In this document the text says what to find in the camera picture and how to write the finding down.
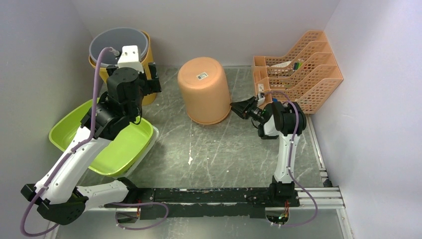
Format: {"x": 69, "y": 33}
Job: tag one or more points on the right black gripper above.
{"x": 244, "y": 108}

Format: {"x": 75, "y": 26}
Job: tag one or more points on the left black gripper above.
{"x": 153, "y": 85}

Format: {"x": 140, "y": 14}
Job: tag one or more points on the orange plastic bucket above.
{"x": 204, "y": 88}

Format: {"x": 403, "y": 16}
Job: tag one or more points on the grey plastic bin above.
{"x": 107, "y": 50}

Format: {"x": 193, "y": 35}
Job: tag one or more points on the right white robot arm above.
{"x": 285, "y": 122}

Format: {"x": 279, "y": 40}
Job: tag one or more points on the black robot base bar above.
{"x": 205, "y": 202}

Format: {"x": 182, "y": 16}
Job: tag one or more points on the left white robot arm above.
{"x": 57, "y": 197}

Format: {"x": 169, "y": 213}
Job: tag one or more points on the yellow mesh waste bin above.
{"x": 117, "y": 38}

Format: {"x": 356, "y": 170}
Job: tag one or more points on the white plastic basket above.
{"x": 141, "y": 156}

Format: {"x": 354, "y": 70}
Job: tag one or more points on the orange mesh file organizer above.
{"x": 307, "y": 74}

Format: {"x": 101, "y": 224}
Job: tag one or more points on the green plastic basin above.
{"x": 119, "y": 155}

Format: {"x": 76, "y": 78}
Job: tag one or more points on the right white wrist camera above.
{"x": 260, "y": 97}

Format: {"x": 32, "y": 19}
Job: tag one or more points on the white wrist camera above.
{"x": 260, "y": 97}
{"x": 130, "y": 58}

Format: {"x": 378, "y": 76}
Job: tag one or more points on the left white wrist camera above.
{"x": 130, "y": 58}

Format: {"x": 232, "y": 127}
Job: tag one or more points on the aluminium rail frame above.
{"x": 327, "y": 197}

